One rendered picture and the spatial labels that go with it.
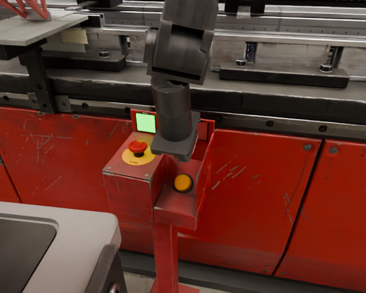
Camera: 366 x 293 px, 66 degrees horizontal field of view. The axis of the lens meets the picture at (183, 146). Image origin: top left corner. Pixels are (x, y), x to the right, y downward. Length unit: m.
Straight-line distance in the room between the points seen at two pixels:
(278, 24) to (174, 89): 0.67
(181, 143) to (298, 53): 0.43
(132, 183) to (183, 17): 0.34
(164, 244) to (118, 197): 0.22
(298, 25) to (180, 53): 0.71
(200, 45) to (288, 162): 0.49
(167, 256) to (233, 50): 0.57
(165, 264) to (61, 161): 0.45
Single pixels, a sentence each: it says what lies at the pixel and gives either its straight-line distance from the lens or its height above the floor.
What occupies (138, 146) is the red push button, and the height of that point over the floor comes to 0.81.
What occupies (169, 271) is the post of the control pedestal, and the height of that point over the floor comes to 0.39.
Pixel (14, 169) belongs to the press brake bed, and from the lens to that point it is 1.13.
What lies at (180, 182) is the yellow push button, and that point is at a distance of 0.63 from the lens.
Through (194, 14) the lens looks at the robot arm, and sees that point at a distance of 0.36.
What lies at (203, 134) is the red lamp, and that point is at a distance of 0.64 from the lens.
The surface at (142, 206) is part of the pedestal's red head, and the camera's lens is 0.62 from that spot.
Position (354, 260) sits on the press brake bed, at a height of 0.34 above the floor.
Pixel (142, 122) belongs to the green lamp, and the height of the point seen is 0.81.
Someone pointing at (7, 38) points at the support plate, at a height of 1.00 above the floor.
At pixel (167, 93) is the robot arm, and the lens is 0.40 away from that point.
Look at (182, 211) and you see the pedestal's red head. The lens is 0.59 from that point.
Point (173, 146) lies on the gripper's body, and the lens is 0.47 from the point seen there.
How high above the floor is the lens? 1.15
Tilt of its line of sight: 35 degrees down
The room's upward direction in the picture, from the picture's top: straight up
